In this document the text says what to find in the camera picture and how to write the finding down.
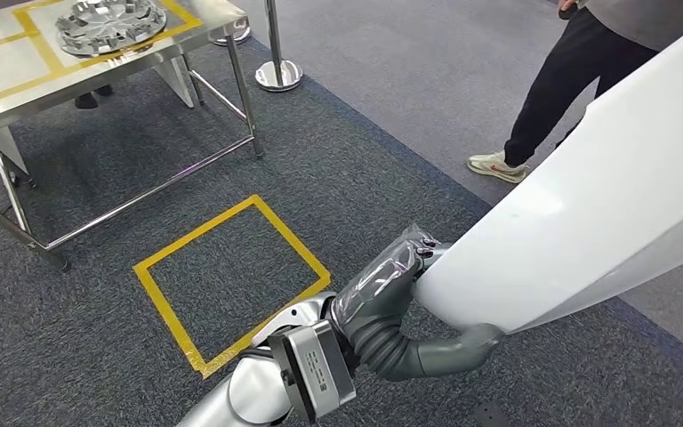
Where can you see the white plastic car part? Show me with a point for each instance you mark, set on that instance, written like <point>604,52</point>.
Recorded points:
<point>583,224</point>

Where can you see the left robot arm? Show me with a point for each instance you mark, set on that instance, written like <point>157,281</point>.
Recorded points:
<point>253,389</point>

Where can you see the stainless steel workbench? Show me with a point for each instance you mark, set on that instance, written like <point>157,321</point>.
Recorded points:
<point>0,70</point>

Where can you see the clear plastic hand cover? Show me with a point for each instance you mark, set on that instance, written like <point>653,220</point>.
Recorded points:
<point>371,277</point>

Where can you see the yellow floor tape square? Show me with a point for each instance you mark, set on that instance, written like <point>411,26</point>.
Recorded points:
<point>159,297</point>

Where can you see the white triangular support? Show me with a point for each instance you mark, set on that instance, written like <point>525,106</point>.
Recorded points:
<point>176,82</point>
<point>5,147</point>

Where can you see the black robot foot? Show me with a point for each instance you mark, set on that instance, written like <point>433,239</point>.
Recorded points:
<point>492,415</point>

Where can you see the person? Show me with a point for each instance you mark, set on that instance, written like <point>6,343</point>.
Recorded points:
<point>571,76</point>
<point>87,101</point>

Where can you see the silver wheel hubcap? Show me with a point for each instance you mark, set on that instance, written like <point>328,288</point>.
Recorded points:
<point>109,26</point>

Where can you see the yellow tape rectangle marking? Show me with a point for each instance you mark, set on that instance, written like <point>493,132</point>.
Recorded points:
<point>39,38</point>

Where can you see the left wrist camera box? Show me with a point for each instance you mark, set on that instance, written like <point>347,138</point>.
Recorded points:
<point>318,368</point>

